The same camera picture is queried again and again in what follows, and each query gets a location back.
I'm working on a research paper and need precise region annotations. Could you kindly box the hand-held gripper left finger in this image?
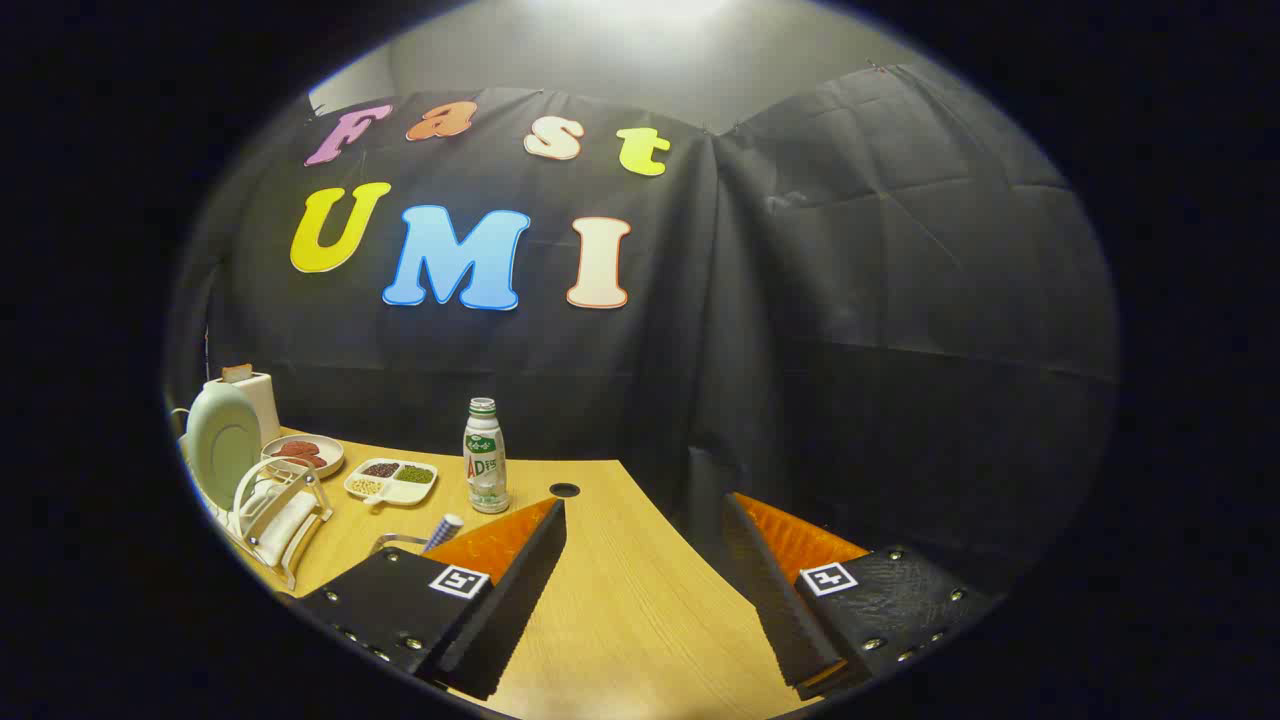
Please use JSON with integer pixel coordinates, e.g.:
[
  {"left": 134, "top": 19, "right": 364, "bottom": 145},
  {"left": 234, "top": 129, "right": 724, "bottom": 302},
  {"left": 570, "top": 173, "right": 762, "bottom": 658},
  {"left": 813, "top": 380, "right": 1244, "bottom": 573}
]
[{"left": 296, "top": 497, "right": 568, "bottom": 702}]

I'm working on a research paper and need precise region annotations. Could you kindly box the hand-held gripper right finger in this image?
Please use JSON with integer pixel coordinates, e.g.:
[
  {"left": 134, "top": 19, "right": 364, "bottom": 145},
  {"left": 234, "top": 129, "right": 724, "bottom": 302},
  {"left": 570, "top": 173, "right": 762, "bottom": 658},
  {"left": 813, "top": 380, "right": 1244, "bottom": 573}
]
[{"left": 722, "top": 491, "right": 1001, "bottom": 701}]

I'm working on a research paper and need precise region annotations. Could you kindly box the white wire dish rack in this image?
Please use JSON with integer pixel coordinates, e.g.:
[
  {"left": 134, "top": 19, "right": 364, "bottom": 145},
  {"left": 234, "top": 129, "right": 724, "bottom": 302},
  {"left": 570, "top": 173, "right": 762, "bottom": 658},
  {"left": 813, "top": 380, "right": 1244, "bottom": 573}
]
[{"left": 178, "top": 405, "right": 334, "bottom": 591}]

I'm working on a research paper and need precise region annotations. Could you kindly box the light green plate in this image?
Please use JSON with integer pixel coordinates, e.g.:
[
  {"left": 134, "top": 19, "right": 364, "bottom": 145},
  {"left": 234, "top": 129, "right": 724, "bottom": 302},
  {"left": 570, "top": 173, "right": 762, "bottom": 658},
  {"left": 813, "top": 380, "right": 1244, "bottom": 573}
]
[{"left": 185, "top": 381, "right": 266, "bottom": 511}]

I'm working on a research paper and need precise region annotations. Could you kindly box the white divided bean dish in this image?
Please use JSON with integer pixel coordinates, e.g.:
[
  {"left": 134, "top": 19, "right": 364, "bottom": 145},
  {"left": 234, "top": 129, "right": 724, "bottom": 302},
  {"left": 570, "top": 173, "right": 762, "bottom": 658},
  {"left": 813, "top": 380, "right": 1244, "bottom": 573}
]
[{"left": 344, "top": 458, "right": 439, "bottom": 508}]

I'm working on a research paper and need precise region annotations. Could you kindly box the beige round plate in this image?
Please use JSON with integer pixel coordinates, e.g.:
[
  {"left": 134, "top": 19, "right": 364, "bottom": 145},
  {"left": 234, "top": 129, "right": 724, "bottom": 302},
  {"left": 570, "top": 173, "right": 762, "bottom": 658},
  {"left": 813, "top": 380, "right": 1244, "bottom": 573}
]
[{"left": 261, "top": 434, "right": 346, "bottom": 481}]

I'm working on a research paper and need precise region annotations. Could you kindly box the white green label bottle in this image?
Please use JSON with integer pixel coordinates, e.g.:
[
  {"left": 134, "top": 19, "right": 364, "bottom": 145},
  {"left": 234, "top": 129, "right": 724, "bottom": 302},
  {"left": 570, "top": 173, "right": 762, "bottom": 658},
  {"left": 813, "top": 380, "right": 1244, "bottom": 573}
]
[{"left": 463, "top": 397, "right": 511, "bottom": 515}]

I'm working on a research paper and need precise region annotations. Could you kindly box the black backdrop cloth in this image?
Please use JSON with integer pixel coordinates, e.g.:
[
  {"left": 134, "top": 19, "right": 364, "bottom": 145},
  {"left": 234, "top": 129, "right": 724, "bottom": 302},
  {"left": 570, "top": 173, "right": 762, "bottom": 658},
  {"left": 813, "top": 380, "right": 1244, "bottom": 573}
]
[{"left": 165, "top": 62, "right": 1119, "bottom": 601}]

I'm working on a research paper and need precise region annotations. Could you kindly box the white toaster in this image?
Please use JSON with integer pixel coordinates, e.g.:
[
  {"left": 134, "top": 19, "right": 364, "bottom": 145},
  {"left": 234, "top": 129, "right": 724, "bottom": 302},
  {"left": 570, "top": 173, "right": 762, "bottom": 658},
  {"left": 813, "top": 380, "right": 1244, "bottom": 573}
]
[{"left": 205, "top": 365, "right": 281, "bottom": 446}]

